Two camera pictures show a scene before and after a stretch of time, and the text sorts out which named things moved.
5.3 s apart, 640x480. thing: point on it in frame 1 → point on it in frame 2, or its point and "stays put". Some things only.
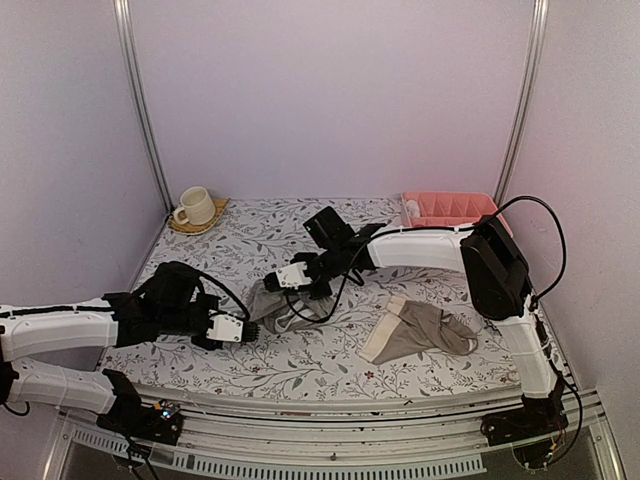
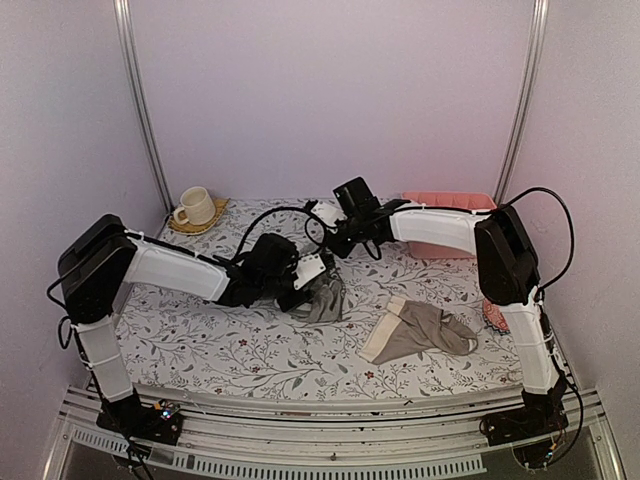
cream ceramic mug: x=198 y=207 stays put
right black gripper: x=321 y=293 → x=341 y=249
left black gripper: x=206 y=299 → x=293 y=303
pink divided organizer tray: x=443 y=209 stays put
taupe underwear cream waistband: x=412 y=326 stays put
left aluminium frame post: x=136 y=95 stays put
